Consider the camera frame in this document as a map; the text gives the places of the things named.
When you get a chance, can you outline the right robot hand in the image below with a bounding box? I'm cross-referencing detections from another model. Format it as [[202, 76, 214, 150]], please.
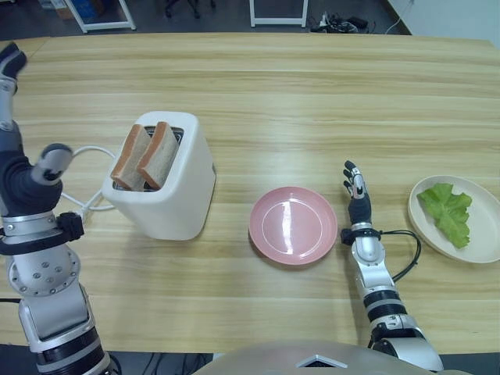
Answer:
[[341, 159, 373, 228]]

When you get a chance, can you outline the black floor cable bundle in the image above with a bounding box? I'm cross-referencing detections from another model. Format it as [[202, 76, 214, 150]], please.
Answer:
[[309, 11, 377, 34]]

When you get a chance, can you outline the white cord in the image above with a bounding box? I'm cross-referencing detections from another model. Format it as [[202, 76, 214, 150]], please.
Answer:
[[58, 145, 118, 222]]

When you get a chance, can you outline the cream plate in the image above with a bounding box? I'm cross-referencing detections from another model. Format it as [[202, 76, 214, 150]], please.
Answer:
[[407, 174, 500, 265]]

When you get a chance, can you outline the white metal frame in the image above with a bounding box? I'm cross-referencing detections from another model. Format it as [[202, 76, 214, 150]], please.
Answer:
[[63, 0, 138, 34], [248, 0, 310, 29]]

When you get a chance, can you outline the cardboard box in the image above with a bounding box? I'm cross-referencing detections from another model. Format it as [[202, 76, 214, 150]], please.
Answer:
[[55, 0, 74, 21]]

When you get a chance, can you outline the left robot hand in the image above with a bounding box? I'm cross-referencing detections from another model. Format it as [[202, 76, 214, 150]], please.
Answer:
[[0, 41, 74, 220]]

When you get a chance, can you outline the green lettuce leaf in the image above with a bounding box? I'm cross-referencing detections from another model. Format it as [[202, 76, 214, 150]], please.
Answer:
[[416, 182, 473, 249]]

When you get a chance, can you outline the bread slice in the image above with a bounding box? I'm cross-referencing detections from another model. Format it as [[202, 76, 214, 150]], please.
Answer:
[[110, 123, 153, 192], [136, 121, 180, 192]]

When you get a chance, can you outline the pink plate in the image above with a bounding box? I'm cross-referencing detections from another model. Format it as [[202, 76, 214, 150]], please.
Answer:
[[248, 186, 339, 267]]

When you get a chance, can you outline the cream toaster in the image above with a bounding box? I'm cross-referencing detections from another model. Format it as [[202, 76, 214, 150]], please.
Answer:
[[101, 110, 217, 241]]

